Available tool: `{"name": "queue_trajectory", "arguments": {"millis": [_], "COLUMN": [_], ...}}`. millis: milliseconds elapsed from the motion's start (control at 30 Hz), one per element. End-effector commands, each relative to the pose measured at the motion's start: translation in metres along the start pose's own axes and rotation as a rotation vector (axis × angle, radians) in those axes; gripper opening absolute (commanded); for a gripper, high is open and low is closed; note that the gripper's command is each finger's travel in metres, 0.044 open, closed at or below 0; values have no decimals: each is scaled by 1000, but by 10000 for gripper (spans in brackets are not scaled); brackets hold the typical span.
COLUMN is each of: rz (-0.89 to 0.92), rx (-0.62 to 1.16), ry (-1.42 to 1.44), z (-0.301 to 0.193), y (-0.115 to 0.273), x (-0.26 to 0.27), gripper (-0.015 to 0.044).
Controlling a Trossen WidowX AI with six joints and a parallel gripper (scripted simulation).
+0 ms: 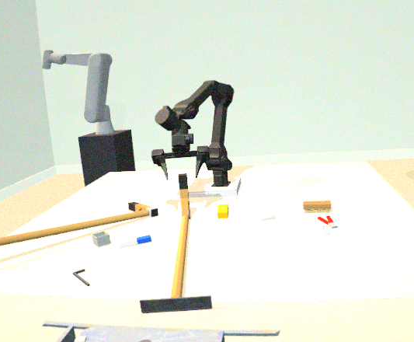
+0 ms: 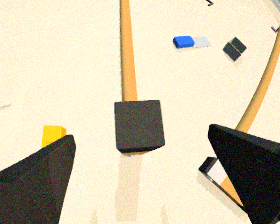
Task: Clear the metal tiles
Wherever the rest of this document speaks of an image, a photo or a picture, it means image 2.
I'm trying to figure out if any long-handled scraper with black blade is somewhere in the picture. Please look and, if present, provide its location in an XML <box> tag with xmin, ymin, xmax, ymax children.
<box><xmin>115</xmin><ymin>0</ymin><xmax>167</xmax><ymax>157</ymax></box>

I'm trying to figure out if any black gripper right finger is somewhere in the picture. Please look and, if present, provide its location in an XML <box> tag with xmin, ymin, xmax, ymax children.
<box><xmin>208</xmin><ymin>124</ymin><xmax>280</xmax><ymax>224</ymax></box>

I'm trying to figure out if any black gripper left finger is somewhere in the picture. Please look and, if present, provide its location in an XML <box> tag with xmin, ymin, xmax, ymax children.
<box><xmin>0</xmin><ymin>133</ymin><xmax>76</xmax><ymax>224</ymax></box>

